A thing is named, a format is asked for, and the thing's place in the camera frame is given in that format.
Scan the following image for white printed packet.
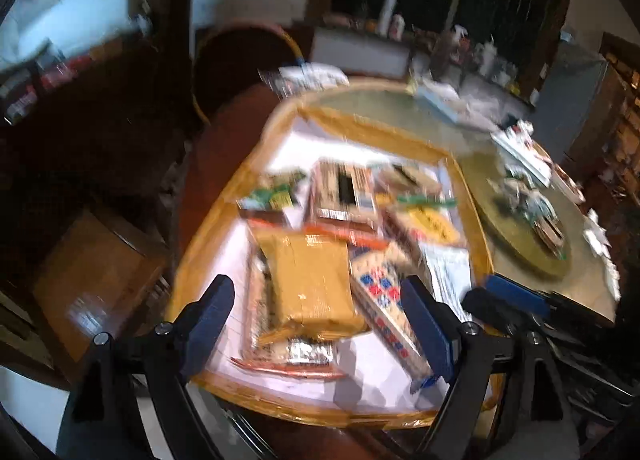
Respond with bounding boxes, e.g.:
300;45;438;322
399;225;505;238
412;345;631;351
417;243;476;316

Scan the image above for white napkins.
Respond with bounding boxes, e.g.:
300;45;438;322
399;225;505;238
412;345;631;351
582;210;621;298

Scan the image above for blue tissue pack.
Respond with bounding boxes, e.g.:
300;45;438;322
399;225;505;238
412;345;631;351
415;80;501;131

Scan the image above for wooden stool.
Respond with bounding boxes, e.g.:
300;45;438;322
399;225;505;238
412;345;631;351
30;210;171;366

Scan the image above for wooden shelf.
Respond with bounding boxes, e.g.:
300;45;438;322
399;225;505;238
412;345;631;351
597;33;640;201

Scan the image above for black label cracker pack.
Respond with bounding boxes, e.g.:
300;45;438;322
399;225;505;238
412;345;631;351
305;157;383;236

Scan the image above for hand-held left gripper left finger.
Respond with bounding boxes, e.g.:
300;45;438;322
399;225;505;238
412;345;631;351
57;274;236;460

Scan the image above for white crinkled packet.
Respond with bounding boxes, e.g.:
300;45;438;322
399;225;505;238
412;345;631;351
260;63;351;97

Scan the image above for yellow-green turntable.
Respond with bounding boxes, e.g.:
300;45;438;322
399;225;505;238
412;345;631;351
457;150;573;282

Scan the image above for silver foil packet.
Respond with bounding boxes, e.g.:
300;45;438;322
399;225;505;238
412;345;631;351
230;337;348;381

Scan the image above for clear bag with green zip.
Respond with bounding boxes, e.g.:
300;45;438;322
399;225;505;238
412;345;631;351
375;163;458;213

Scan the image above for green snack packet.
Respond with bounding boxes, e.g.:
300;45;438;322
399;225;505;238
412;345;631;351
237;170;308;213

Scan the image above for clear-wrapped packets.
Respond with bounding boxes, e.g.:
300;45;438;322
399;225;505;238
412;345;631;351
487;175;571;258

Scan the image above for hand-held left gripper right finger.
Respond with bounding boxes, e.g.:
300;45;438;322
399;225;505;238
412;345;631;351
400;276;581;460

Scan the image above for mustard yellow snack packet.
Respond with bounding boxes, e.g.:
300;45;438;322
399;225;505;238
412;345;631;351
250;227;366;346

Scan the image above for white flat box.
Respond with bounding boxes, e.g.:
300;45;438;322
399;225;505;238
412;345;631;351
490;120;586;203

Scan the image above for round-back wooden chair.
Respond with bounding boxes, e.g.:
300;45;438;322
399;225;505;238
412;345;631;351
192;23;303;126

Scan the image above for grey cabinet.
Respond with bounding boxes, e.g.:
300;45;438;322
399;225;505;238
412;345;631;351
530;40;611;161

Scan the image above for white tray with yellow rim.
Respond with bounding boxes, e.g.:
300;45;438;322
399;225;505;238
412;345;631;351
165;85;501;430

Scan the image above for orange-edged cracker packet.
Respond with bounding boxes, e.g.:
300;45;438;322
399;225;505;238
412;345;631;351
242;247;276;363

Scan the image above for white bottle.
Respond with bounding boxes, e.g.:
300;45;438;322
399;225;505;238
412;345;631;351
377;0;398;38

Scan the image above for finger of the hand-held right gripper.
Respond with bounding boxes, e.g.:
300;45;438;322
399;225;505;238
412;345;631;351
460;274;616;341

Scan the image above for spray bottle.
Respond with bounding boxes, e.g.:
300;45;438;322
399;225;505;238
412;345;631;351
440;25;473;71

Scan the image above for checkered cracker packet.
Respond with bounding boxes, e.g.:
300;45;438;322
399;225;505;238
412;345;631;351
347;243;436;393

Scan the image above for grey-white carton box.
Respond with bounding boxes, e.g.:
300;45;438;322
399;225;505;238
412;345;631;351
310;25;411;80

